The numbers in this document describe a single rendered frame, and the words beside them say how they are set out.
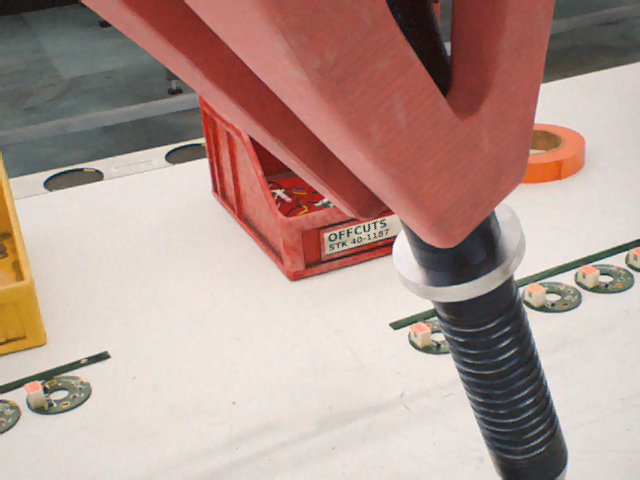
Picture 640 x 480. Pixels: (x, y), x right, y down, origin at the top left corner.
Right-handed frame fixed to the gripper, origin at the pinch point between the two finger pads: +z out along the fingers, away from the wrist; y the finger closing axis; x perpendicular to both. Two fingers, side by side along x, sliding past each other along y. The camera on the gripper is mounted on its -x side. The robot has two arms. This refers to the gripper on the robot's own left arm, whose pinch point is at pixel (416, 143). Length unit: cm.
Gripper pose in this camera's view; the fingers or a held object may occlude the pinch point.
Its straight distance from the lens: 12.0
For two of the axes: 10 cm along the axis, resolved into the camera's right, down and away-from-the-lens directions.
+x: -6.8, 6.2, -4.0
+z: 3.3, 7.4, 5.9
